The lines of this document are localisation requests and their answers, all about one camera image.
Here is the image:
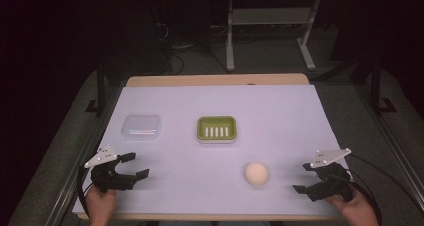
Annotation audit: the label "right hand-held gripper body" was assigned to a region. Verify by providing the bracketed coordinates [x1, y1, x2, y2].
[305, 147, 355, 203]

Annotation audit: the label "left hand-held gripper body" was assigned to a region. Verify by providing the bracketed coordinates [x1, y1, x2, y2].
[83, 145, 138, 193]

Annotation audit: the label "cream round soap ball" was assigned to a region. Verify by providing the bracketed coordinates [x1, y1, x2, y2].
[244, 161, 270, 187]

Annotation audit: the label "green soap dish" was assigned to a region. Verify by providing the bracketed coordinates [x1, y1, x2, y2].
[196, 115, 238, 144]

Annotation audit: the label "person's left hand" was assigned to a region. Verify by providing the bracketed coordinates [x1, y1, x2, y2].
[85, 185, 117, 226]

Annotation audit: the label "person's right hand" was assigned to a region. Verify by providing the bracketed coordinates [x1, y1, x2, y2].
[324, 185, 381, 226]

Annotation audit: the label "clear plastic box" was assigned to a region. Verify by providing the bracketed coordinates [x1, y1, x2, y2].
[120, 114, 163, 141]

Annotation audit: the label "black metal stand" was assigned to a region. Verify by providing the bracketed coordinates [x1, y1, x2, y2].
[84, 60, 111, 118]
[368, 45, 398, 115]

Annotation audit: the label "wooden table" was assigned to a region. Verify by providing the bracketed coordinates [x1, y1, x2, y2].
[77, 73, 344, 222]

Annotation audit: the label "white table sheet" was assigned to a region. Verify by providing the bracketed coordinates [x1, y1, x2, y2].
[72, 84, 351, 218]

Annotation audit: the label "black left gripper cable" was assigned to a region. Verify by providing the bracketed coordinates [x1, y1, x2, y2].
[76, 165, 94, 220]

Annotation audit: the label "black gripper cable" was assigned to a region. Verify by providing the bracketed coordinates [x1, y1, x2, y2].
[348, 153, 424, 226]
[76, 165, 94, 220]

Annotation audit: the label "aluminium rail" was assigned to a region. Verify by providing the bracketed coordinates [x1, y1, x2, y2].
[356, 85, 424, 217]
[43, 85, 124, 226]

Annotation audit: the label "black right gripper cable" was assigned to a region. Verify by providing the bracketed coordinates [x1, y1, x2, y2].
[348, 153, 424, 226]

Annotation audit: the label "black floor cables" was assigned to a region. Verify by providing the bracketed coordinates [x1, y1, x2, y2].
[151, 19, 231, 76]

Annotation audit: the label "white metal table frame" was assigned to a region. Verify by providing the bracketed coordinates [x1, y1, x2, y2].
[225, 0, 322, 72]

